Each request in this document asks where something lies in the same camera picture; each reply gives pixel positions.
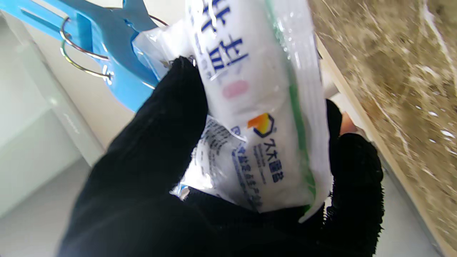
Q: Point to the blue plastic bag clip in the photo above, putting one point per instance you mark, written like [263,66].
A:
[117,46]

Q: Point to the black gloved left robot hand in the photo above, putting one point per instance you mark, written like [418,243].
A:
[142,200]

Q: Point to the white blue printed salt bag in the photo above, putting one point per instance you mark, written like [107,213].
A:
[257,89]

